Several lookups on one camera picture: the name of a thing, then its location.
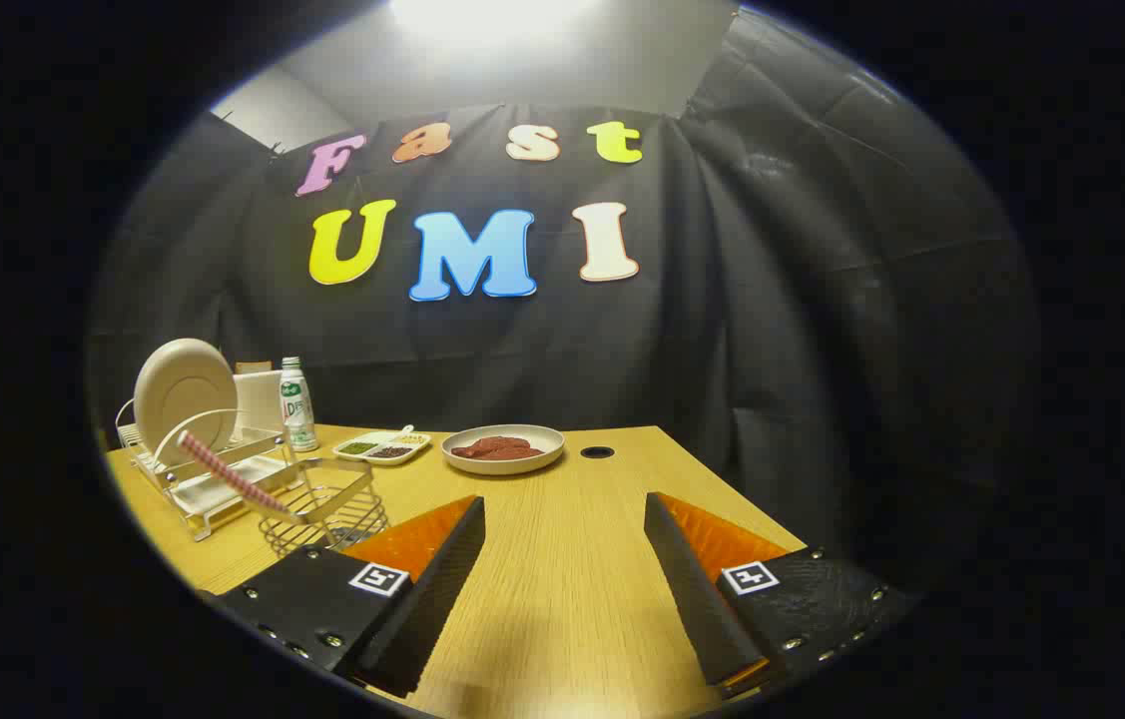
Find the metal wire basket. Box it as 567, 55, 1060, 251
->
258, 457, 391, 558

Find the white toaster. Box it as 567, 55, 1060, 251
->
233, 369, 285, 441

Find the beige meat plate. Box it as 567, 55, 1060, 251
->
440, 424, 566, 476

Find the beige round plate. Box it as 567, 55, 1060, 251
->
133, 339, 240, 466

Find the black backdrop cloth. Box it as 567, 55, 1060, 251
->
88, 5, 1042, 590

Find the white wire dish rack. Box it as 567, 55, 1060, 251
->
115, 397, 308, 542

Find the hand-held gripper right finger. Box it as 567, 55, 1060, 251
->
644, 490, 917, 698

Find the white divided bean dish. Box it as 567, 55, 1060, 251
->
332, 425, 431, 467

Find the ceiling light panel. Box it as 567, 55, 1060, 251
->
387, 0, 613, 51

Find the white bottle green label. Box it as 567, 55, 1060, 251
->
280, 357, 319, 452

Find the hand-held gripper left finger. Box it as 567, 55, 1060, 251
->
208, 494, 487, 699

